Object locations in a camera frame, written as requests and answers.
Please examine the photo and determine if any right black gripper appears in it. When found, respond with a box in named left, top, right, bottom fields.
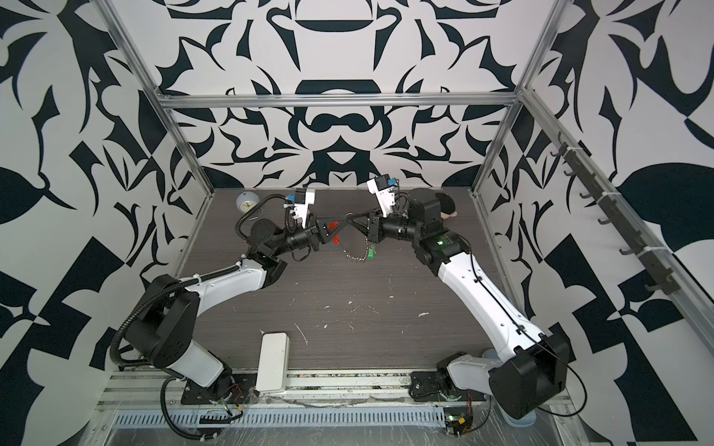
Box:
left=350, top=206, right=428, bottom=246

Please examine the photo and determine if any red key tag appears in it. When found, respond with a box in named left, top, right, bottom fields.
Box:
left=328, top=221, right=340, bottom=245

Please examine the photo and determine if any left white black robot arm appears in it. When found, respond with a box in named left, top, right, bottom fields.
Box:
left=109, top=217, right=348, bottom=388

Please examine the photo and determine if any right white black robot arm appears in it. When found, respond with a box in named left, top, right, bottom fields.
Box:
left=347, top=189, right=571, bottom=420

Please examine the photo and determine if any pink plush doll black hat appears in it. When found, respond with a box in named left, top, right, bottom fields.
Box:
left=435, top=193, right=457, bottom=220

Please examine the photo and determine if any white rectangular box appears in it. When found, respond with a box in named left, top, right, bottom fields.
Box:
left=255, top=333, right=290, bottom=394

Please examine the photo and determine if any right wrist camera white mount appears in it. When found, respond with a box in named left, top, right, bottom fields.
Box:
left=367, top=175, right=397, bottom=217

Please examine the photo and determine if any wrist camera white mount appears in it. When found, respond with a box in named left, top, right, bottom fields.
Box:
left=367, top=175, right=397, bottom=217
left=286, top=189, right=315, bottom=229

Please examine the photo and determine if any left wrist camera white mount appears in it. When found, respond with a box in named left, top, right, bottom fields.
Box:
left=286, top=189, right=315, bottom=229

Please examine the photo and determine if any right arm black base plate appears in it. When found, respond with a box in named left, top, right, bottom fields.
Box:
left=408, top=351, right=468, bottom=403

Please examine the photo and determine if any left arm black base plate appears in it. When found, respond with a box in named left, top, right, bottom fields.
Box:
left=180, top=373, right=258, bottom=405

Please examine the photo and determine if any black corrugated cable hose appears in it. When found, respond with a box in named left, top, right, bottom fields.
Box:
left=108, top=264, right=244, bottom=442

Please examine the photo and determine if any black wall hook rack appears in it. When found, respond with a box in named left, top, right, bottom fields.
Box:
left=552, top=134, right=682, bottom=295

